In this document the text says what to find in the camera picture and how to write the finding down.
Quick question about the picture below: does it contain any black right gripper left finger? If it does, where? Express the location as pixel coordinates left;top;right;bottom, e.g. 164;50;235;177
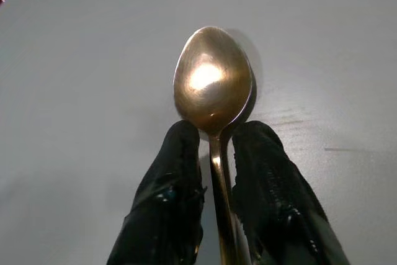
106;120;208;265

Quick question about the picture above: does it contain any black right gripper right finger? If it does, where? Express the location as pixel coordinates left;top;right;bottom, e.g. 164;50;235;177
230;119;352;265

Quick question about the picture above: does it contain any golden metal spoon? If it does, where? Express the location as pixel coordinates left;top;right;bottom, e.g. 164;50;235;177
172;25;252;265

